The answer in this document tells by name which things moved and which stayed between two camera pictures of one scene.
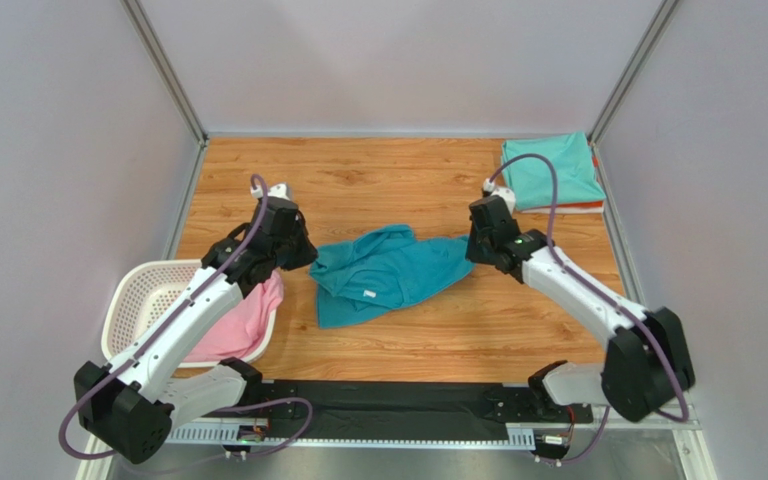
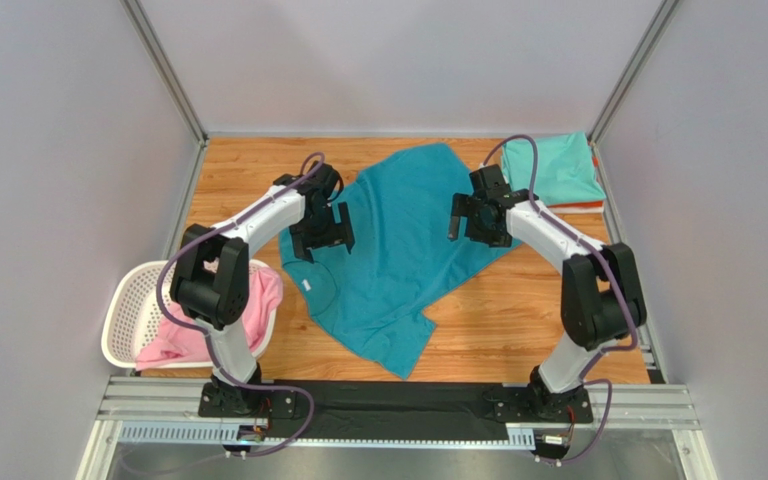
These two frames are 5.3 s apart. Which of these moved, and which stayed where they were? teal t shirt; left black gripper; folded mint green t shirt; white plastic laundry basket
Moved: teal t shirt; left black gripper
Stayed: folded mint green t shirt; white plastic laundry basket
